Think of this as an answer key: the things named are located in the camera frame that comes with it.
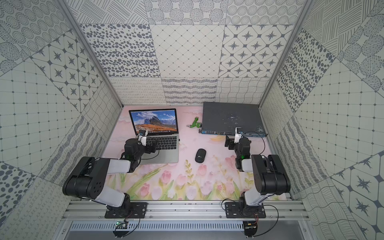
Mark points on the pink floral table mat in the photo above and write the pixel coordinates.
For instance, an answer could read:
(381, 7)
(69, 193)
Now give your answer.
(215, 179)

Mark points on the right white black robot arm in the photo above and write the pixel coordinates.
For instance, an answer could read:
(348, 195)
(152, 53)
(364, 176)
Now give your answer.
(270, 176)

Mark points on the green plastic toy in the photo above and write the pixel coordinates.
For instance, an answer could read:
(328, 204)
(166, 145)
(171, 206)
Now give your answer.
(195, 124)

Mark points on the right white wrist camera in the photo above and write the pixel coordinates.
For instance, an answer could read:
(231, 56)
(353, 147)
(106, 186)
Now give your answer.
(238, 135)

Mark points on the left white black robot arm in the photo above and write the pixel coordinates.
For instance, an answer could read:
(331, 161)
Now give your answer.
(87, 180)

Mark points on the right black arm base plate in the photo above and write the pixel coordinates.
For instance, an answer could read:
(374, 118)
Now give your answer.
(235, 211)

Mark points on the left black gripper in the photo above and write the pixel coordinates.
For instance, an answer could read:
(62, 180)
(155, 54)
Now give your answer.
(150, 146)

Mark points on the dark grey network switch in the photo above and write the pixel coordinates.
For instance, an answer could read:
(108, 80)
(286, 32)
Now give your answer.
(223, 118)

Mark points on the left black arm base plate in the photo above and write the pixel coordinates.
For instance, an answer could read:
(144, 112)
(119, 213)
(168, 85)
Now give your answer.
(135, 210)

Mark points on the black wireless mouse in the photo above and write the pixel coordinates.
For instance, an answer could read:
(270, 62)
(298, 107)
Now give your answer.
(200, 156)

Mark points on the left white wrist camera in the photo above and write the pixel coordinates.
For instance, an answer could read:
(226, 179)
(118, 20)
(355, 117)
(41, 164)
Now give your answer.
(142, 135)

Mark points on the aluminium mounting rail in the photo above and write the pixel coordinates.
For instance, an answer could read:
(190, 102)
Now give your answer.
(186, 210)

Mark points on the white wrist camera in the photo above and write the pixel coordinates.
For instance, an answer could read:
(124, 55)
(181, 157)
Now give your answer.
(142, 135)
(238, 135)

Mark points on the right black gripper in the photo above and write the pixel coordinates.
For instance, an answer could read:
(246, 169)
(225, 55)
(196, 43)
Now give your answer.
(230, 141)

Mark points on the silver open laptop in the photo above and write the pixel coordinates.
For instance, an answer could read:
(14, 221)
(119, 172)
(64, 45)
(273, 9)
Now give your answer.
(162, 126)

